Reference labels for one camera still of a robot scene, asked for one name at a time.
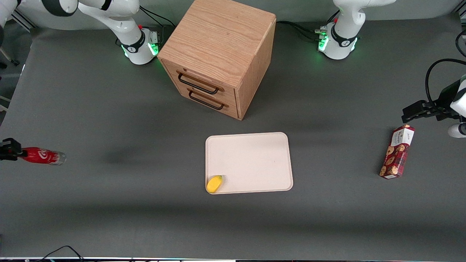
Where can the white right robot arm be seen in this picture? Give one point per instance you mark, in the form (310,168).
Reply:
(123,25)

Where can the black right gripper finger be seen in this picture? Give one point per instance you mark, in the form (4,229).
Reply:
(7,157)
(12,145)

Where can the beige rectangular tray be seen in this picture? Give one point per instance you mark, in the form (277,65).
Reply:
(255,160)

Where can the yellow toy mango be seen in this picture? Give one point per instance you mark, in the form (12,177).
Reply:
(214,184)

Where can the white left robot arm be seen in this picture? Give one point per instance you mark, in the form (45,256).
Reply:
(342,36)

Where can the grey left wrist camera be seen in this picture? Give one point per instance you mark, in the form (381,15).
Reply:
(457,131)

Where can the wooden two-drawer cabinet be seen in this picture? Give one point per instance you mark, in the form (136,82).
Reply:
(222,43)

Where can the aluminium frame rail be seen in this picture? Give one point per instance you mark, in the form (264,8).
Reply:
(23,21)

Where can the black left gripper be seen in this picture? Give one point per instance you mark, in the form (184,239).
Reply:
(445,99)

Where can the red cookie box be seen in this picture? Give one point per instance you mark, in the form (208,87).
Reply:
(397,153)

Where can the red coke bottle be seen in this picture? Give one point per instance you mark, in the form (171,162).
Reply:
(42,155)

